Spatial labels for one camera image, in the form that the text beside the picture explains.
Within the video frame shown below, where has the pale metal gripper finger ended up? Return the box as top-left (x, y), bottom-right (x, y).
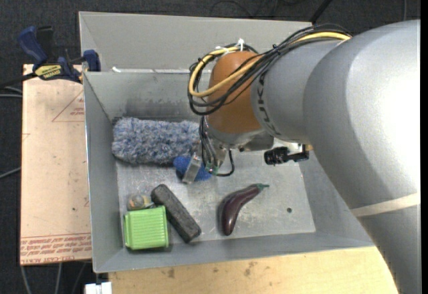
top-left (182, 152), bottom-right (201, 185)

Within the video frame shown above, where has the blue sponge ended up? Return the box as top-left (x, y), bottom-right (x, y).
top-left (173, 156), bottom-right (213, 183)

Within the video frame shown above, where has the dark green flat block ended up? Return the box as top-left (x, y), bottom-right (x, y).
top-left (150, 183), bottom-right (203, 244)

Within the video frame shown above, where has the blue and white fluffy cloth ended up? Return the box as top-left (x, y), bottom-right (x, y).
top-left (110, 116), bottom-right (202, 167)

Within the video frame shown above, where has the purple toy eggplant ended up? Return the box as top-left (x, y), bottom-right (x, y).
top-left (218, 182), bottom-right (270, 237)

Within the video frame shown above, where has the small grey and yellow ball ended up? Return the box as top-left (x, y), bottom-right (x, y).
top-left (126, 192), bottom-right (154, 211)

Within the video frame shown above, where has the grey metal bin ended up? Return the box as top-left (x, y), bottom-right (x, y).
top-left (78, 11), bottom-right (376, 274)

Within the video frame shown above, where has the green ribbed plastic box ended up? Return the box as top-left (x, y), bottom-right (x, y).
top-left (122, 205), bottom-right (170, 251)

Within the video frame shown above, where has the brown cardboard board, red print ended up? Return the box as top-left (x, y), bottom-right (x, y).
top-left (19, 63), bottom-right (93, 267)

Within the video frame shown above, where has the black cylinder on white bracket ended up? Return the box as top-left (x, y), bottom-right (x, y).
top-left (263, 142), bottom-right (314, 167)

